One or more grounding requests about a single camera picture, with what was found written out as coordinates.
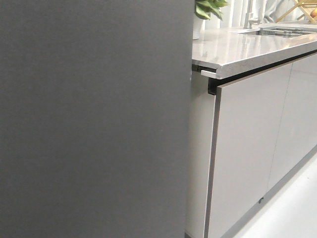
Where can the grey fridge door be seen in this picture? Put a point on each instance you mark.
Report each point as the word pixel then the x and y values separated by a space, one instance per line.
pixel 94 103

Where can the near grey cabinet door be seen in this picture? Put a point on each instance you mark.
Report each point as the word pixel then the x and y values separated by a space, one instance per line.
pixel 246 122

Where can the grey cabinet door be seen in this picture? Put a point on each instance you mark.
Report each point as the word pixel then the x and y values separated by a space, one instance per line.
pixel 297 134
pixel 246 122

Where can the far grey cabinet door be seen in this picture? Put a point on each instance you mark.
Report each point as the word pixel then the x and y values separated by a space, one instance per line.
pixel 297 134

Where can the grey stone countertop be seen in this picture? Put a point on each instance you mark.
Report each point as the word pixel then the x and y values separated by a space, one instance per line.
pixel 225 52

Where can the white plant pot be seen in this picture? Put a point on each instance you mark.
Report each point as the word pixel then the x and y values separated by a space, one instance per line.
pixel 197 27

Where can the green potted plant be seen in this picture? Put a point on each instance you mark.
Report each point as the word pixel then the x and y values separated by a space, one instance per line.
pixel 204 9

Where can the steel sink faucet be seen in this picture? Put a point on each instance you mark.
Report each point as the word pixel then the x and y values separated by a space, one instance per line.
pixel 250 20

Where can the steel sink basin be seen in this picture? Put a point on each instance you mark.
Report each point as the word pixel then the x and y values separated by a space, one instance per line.
pixel 284 32

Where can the wooden dish rack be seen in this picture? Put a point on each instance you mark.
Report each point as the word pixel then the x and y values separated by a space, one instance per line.
pixel 305 7

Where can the orange fruit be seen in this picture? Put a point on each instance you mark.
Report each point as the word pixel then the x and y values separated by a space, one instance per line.
pixel 313 13

